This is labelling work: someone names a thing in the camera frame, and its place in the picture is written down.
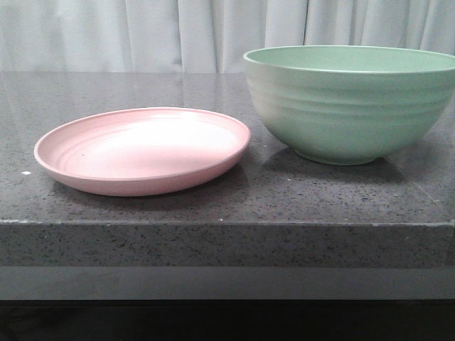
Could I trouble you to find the pink plate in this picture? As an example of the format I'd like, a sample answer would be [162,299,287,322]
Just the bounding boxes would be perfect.
[34,107,250,197]

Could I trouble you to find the green bowl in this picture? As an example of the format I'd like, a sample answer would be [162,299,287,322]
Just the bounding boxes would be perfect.
[244,45,454,166]

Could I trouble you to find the white curtain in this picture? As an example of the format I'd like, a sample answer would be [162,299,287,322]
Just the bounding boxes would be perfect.
[1,1,454,73]

